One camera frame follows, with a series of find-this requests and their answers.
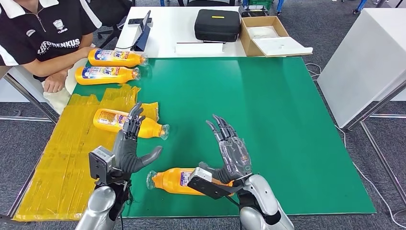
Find person's right hand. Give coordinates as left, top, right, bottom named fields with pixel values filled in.
left=79, top=46, right=96, bottom=60

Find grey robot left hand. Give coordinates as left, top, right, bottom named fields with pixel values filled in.
left=112, top=101, right=163, bottom=174

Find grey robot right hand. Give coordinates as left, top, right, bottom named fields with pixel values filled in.
left=198, top=114, right=253, bottom=185

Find person's left hand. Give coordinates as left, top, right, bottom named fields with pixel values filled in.
left=44, top=70, right=69, bottom=93

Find orange detergent bottle clear cap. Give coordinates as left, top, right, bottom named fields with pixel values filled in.
left=92, top=108, right=170, bottom=141
left=146, top=167, right=236, bottom=196
left=88, top=48, right=149, bottom=68
left=75, top=66, right=142, bottom=86

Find white table with metal legs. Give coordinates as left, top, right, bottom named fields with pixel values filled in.
left=0, top=65, right=60, bottom=124
left=317, top=7, right=406, bottom=207

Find black office chair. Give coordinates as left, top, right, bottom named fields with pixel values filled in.
left=90, top=0, right=136, bottom=50

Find person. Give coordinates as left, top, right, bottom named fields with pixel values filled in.
left=0, top=0, right=104, bottom=115

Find black phone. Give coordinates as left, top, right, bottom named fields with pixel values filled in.
left=128, top=17, right=153, bottom=26

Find tablet with blue cover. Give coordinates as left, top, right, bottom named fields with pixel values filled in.
left=130, top=10, right=152, bottom=52

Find yellow plastic sheet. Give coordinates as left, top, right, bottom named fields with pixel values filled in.
left=12, top=83, right=160, bottom=222

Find white desk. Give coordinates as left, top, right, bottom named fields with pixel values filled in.
left=114, top=6, right=248, bottom=58

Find white paper sheet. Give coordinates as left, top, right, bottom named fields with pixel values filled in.
left=175, top=43, right=225, bottom=55

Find open cardboard box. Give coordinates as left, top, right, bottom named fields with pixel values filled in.
left=240, top=16, right=314, bottom=58

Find white flat sheet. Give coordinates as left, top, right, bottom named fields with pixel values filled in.
left=253, top=36, right=314, bottom=57

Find white padding bag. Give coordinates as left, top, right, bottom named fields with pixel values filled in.
left=246, top=26, right=281, bottom=40

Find black zip case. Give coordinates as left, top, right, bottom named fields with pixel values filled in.
left=194, top=9, right=241, bottom=43

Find black device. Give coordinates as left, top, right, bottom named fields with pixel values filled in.
left=239, top=4, right=271, bottom=17

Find green plastic crate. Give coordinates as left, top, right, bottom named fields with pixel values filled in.
left=248, top=0, right=274, bottom=10

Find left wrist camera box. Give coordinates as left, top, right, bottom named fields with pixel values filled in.
left=89, top=146, right=117, bottom=185

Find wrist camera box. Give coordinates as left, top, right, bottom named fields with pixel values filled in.
left=187, top=167, right=253, bottom=201
left=89, top=146, right=117, bottom=185

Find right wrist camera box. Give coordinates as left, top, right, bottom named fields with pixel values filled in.
left=187, top=167, right=253, bottom=201

